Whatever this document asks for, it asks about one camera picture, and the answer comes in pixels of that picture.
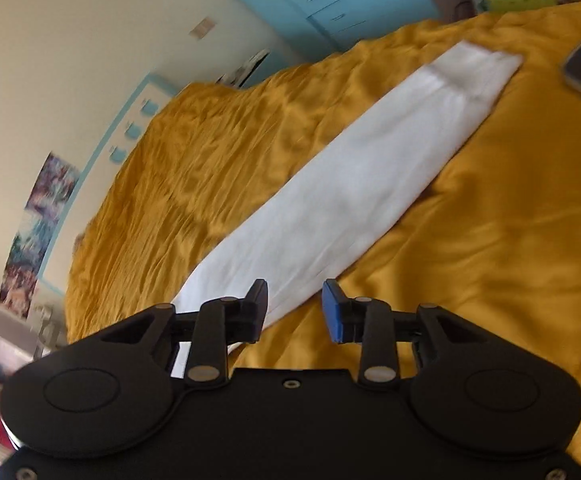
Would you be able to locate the white printed sweatshirt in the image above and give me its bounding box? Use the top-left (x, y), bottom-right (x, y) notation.
top-left (170, 41), bottom-right (525, 378)

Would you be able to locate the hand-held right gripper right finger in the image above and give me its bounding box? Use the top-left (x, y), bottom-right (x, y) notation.
top-left (322, 279), bottom-right (496, 392)

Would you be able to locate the colourful wall poster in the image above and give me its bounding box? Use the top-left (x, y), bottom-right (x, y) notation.
top-left (0, 152), bottom-right (80, 319)

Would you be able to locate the blue framed headboard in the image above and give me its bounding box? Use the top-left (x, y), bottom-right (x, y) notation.
top-left (37, 73), bottom-right (179, 307)

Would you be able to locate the black and white object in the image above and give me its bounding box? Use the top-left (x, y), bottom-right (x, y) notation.
top-left (217, 49), bottom-right (272, 89)

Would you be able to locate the blue and white wardrobe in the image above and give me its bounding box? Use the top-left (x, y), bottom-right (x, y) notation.
top-left (190, 0), bottom-right (442, 54)

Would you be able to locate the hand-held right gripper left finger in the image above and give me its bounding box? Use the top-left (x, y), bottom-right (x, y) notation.
top-left (94, 279), bottom-right (270, 392)

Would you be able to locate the mustard yellow blanket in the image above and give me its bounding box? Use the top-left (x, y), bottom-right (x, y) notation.
top-left (64, 0), bottom-right (581, 480)

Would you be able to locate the wall light switch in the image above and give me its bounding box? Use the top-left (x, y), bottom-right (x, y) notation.
top-left (189, 17), bottom-right (217, 40)

